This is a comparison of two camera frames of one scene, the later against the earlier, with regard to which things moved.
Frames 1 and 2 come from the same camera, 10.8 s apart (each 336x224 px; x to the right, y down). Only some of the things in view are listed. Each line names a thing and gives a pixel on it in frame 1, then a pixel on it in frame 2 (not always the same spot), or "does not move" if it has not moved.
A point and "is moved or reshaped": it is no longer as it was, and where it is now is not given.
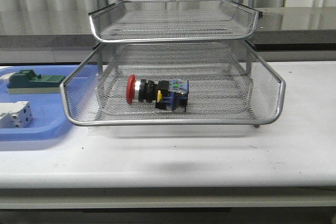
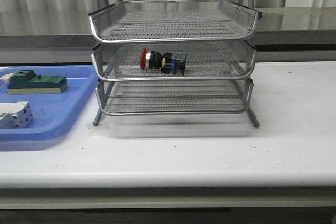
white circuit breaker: (16, 115) does not move
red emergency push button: (171, 94) -> (171, 63)
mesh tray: (229, 84) is moved or reshaped
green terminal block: (27, 82) does not move
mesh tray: (172, 20) does not move
